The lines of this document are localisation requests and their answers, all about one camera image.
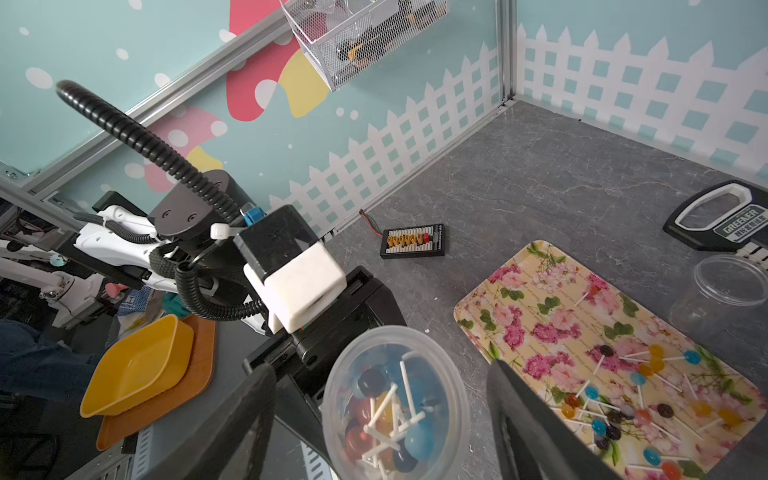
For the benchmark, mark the clear plastic candy jar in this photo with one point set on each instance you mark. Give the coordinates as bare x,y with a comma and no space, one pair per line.
723,289

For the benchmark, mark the yellow plastic scoop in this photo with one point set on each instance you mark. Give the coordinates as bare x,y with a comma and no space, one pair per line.
139,367

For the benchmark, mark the small black connector board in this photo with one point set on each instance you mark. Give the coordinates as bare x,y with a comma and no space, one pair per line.
414,242

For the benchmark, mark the white wire wall basket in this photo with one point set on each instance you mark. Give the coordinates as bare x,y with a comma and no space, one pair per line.
319,26

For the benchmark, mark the orange flat tray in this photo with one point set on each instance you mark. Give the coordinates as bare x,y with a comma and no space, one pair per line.
198,376

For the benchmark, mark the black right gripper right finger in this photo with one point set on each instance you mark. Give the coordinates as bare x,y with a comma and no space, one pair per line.
531,441

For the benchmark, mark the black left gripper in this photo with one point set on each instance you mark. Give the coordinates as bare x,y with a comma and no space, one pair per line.
303,360

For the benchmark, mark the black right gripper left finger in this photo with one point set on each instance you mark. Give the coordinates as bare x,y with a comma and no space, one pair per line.
207,452

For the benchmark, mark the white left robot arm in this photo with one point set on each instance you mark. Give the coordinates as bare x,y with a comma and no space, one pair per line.
230,261

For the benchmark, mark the floral rectangular tray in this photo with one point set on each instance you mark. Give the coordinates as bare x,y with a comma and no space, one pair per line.
643,397

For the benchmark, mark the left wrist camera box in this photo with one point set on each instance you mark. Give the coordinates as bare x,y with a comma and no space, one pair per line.
290,269

